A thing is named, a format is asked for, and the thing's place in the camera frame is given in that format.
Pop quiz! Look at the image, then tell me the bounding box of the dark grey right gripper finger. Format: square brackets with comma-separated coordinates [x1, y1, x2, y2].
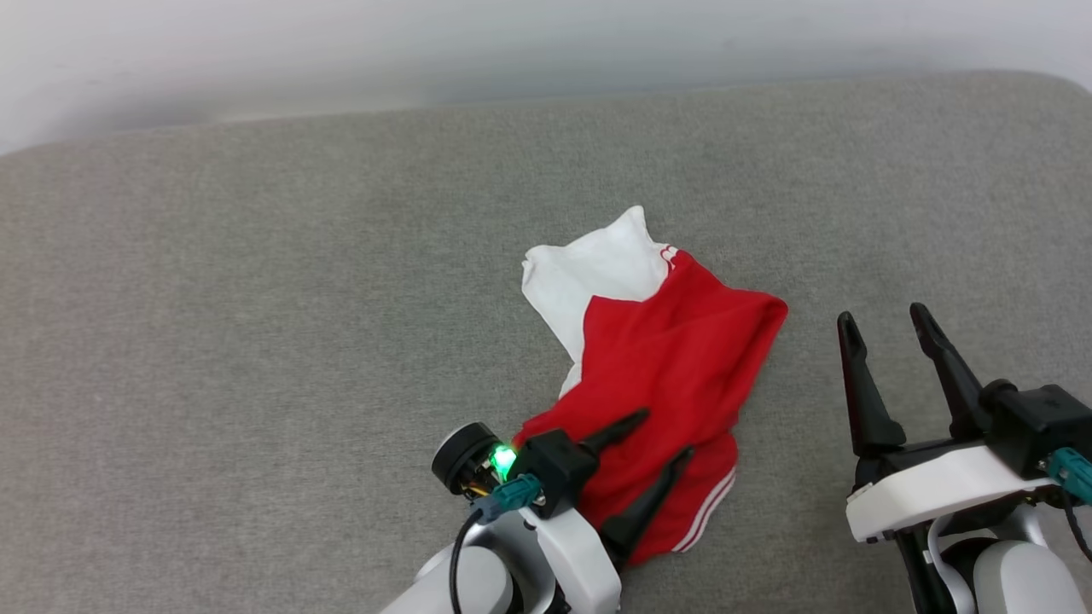
[837, 311, 908, 458]
[909, 303, 988, 441]

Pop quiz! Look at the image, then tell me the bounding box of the black cable with teal plug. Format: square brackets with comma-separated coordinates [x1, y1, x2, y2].
[1046, 447, 1092, 565]
[449, 474, 544, 614]

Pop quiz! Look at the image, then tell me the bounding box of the black round left gripper motor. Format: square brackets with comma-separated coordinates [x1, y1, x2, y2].
[431, 421, 504, 497]

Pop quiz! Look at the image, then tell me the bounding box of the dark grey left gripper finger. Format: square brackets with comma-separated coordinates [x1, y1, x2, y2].
[601, 447, 694, 569]
[580, 409, 652, 458]

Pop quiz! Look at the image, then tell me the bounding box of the grey fabric sofa seat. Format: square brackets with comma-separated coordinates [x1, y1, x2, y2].
[0, 70, 1092, 614]

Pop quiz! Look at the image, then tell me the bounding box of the red and white garment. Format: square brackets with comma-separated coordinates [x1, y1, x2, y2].
[516, 205, 790, 568]

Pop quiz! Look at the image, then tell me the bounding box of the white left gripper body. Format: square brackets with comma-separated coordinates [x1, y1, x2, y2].
[491, 503, 624, 614]

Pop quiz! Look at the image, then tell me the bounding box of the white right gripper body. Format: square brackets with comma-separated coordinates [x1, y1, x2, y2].
[846, 438, 1060, 543]

